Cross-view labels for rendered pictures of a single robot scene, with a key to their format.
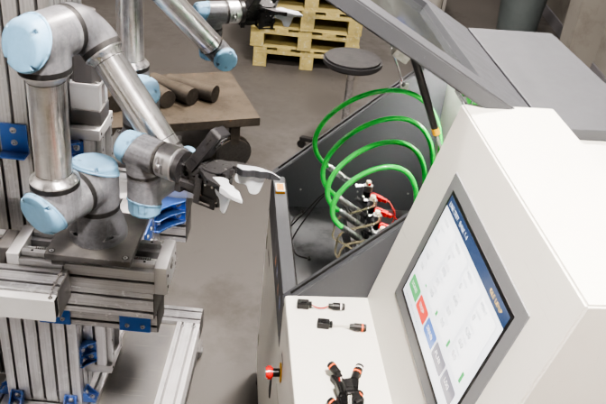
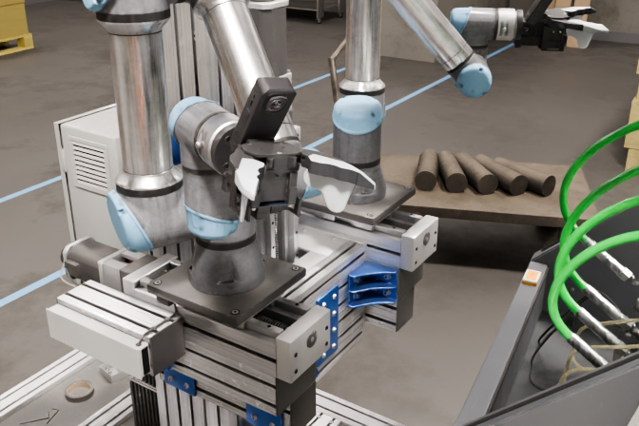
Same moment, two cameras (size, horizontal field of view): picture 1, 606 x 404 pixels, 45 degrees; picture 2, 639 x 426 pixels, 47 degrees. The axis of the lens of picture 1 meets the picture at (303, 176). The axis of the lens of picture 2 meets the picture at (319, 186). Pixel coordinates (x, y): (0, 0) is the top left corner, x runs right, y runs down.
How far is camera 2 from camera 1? 0.86 m
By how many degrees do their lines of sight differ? 31
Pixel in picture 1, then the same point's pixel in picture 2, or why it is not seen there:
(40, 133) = (119, 104)
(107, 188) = not seen: hidden behind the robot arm
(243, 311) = not seen: outside the picture
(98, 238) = (211, 278)
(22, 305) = (108, 346)
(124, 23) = (352, 29)
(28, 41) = not seen: outside the picture
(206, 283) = not seen: hidden behind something
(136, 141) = (191, 107)
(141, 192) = (193, 191)
